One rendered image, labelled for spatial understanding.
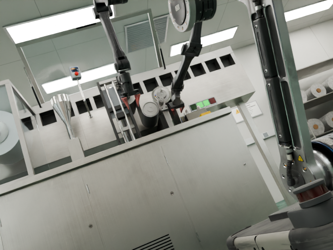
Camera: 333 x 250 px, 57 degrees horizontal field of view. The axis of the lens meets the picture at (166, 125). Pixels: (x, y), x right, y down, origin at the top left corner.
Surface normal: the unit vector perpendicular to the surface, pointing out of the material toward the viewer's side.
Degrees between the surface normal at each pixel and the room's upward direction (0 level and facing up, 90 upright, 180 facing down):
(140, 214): 90
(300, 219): 90
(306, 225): 90
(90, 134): 90
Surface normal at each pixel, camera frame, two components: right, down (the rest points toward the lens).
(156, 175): 0.08, -0.35
